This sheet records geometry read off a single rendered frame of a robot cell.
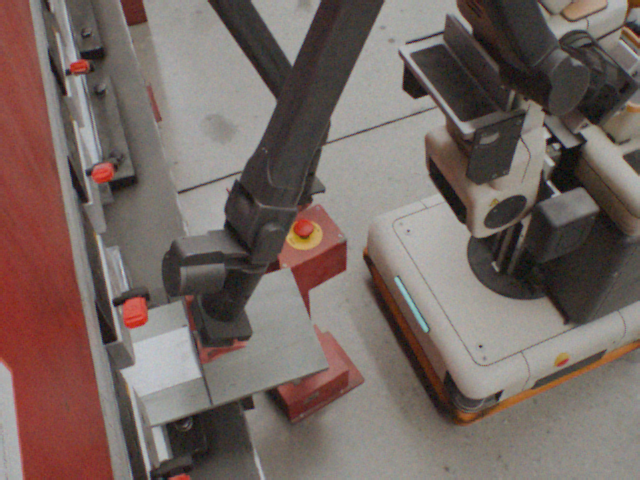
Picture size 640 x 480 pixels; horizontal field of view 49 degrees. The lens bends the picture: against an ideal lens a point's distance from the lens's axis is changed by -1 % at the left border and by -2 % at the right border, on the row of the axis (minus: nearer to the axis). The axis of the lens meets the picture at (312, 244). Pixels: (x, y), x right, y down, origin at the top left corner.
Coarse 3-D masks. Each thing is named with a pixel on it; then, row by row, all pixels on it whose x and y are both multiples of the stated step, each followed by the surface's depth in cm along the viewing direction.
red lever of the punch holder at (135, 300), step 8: (136, 288) 77; (144, 288) 77; (120, 296) 77; (128, 296) 76; (136, 296) 76; (144, 296) 77; (112, 304) 77; (120, 304) 77; (128, 304) 72; (136, 304) 72; (144, 304) 72; (128, 312) 70; (136, 312) 70; (144, 312) 70; (128, 320) 69; (136, 320) 69; (144, 320) 69
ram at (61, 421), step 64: (0, 0) 64; (0, 64) 55; (0, 128) 48; (0, 192) 43; (0, 256) 39; (64, 256) 58; (0, 320) 35; (64, 320) 51; (64, 384) 45; (64, 448) 40
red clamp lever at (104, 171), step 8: (104, 160) 88; (112, 160) 88; (88, 168) 88; (96, 168) 82; (104, 168) 81; (112, 168) 83; (88, 176) 88; (96, 176) 80; (104, 176) 80; (112, 176) 81
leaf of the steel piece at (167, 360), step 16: (160, 336) 103; (176, 336) 103; (192, 336) 102; (144, 352) 102; (160, 352) 102; (176, 352) 102; (192, 352) 101; (128, 368) 100; (144, 368) 100; (160, 368) 100; (176, 368) 100; (192, 368) 100; (144, 384) 99; (160, 384) 99; (176, 384) 99
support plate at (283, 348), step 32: (256, 288) 108; (288, 288) 107; (160, 320) 105; (256, 320) 104; (288, 320) 104; (256, 352) 101; (288, 352) 101; (320, 352) 101; (192, 384) 99; (224, 384) 99; (256, 384) 99; (160, 416) 96
